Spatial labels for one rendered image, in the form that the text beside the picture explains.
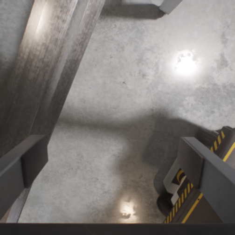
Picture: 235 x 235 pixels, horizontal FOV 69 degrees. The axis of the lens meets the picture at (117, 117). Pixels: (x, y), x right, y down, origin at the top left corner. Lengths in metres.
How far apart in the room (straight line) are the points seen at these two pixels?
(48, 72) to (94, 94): 0.77
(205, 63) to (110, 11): 0.56
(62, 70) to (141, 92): 0.78
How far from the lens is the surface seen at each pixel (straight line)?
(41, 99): 0.20
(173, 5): 0.84
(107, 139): 1.02
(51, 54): 0.19
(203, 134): 1.00
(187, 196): 0.88
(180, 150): 0.17
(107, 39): 0.96
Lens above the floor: 0.94
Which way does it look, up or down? 75 degrees down
